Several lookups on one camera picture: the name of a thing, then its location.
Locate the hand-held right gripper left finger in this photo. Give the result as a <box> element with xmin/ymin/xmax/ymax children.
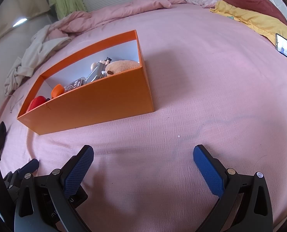
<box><xmin>14</xmin><ymin>145</ymin><xmax>95</xmax><ymax>232</ymax></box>

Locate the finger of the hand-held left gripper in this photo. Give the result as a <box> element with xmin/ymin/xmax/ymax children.
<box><xmin>0</xmin><ymin>121</ymin><xmax>7</xmax><ymax>154</ymax></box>
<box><xmin>3</xmin><ymin>159</ymin><xmax>40</xmax><ymax>186</ymax></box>

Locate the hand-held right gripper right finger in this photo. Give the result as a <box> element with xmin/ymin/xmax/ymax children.
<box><xmin>193</xmin><ymin>144</ymin><xmax>273</xmax><ymax>232</ymax></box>

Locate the red case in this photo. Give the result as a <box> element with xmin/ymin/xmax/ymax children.
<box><xmin>27</xmin><ymin>96</ymin><xmax>48</xmax><ymax>112</ymax></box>

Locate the orange cardboard box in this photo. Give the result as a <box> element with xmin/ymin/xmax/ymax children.
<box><xmin>17</xmin><ymin>30</ymin><xmax>155</xmax><ymax>135</ymax></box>

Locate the orange plastic toy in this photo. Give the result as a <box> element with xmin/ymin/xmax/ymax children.
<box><xmin>51</xmin><ymin>84</ymin><xmax>64</xmax><ymax>99</ymax></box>

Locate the beige plush toy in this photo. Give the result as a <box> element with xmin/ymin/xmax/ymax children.
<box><xmin>102</xmin><ymin>60</ymin><xmax>141</xmax><ymax>76</ymax></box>

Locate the pink bed sheet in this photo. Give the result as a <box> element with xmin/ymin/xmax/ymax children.
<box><xmin>0</xmin><ymin>0</ymin><xmax>287</xmax><ymax>232</ymax></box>

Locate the cream crumpled cloth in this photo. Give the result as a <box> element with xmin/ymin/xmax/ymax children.
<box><xmin>4</xmin><ymin>25</ymin><xmax>71</xmax><ymax>96</ymax></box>

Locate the beige curtain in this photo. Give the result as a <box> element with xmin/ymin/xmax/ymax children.
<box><xmin>0</xmin><ymin>0</ymin><xmax>51</xmax><ymax>44</ymax></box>

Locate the yellow pillow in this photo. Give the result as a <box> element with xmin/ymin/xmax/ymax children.
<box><xmin>209</xmin><ymin>0</ymin><xmax>287</xmax><ymax>46</ymax></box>

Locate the pink duvet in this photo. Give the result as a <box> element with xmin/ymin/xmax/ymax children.
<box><xmin>47</xmin><ymin>0</ymin><xmax>190</xmax><ymax>38</ymax></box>

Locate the pink floral pillow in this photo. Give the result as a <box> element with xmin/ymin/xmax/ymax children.
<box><xmin>184</xmin><ymin>0</ymin><xmax>222</xmax><ymax>8</ymax></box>

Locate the maroon pillow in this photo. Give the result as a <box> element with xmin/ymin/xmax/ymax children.
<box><xmin>219</xmin><ymin>0</ymin><xmax>287</xmax><ymax>28</ymax></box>

